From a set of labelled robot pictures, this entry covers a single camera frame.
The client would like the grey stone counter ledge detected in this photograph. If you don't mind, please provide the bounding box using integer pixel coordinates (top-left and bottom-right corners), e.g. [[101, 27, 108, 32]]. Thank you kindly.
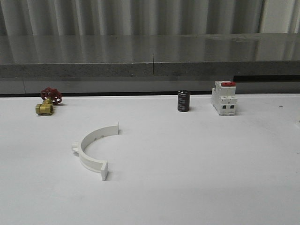
[[0, 34, 300, 96]]

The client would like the white circuit breaker red switch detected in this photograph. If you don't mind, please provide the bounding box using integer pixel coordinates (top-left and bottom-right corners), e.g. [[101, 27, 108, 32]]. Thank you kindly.
[[211, 81, 237, 116]]

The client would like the brass valve with red handwheel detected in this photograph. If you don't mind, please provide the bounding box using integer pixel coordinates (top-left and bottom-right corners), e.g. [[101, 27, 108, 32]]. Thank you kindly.
[[35, 87, 62, 115]]

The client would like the white half-ring pipe clamp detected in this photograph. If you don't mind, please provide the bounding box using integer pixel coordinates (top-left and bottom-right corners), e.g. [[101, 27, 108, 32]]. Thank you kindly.
[[71, 123, 119, 180]]

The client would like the black cylindrical capacitor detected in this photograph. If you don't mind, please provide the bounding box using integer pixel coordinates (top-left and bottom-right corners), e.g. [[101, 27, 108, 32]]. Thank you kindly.
[[177, 90, 190, 112]]

